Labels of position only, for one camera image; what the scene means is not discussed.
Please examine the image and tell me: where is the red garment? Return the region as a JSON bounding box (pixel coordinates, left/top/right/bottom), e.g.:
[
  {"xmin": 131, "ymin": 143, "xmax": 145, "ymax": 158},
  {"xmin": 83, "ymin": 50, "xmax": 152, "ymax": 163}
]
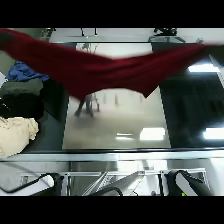
[{"xmin": 0, "ymin": 28, "xmax": 215, "ymax": 101}]

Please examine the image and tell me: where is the black garment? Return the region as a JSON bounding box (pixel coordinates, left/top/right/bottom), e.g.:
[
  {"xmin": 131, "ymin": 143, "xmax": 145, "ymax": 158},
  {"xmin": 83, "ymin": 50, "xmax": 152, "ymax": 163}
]
[{"xmin": 0, "ymin": 92, "xmax": 46, "ymax": 120}]

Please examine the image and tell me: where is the dark green garment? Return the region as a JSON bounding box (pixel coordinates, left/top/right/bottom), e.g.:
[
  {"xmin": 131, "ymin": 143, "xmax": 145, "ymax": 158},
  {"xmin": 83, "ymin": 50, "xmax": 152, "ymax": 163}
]
[{"xmin": 0, "ymin": 78, "xmax": 45, "ymax": 99}]

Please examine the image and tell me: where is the blue garment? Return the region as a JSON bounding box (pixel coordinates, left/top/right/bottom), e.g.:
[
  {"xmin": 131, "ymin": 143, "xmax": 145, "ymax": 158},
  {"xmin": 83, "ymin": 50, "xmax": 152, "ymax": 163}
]
[{"xmin": 5, "ymin": 61, "xmax": 52, "ymax": 83}]

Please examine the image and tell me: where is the cream garment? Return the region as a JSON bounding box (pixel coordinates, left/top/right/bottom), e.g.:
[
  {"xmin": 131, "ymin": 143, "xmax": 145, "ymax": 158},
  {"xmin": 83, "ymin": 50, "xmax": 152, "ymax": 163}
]
[{"xmin": 0, "ymin": 116, "xmax": 41, "ymax": 160}]

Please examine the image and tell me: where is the black cable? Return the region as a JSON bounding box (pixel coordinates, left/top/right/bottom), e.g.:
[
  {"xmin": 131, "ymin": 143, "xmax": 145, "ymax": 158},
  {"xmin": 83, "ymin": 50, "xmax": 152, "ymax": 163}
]
[{"xmin": 0, "ymin": 172, "xmax": 53, "ymax": 195}]

